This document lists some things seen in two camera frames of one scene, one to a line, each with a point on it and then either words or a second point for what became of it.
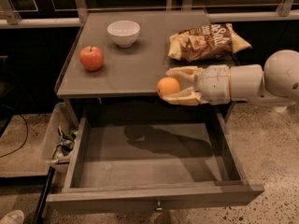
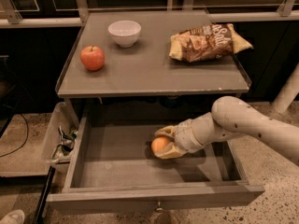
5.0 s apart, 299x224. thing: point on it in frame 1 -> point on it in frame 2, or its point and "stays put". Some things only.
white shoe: [15, 217] stays put
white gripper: [214, 84] -> [184, 137]
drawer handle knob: [159, 205] stays put
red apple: [92, 58] stays put
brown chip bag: [206, 42] stays put
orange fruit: [167, 86] -> [159, 144]
